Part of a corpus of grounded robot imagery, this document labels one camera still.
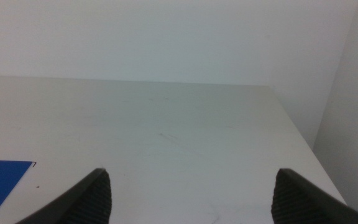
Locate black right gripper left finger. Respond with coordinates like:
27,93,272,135
14,167,112,224

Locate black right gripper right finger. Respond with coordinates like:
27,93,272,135
270,168,358,224

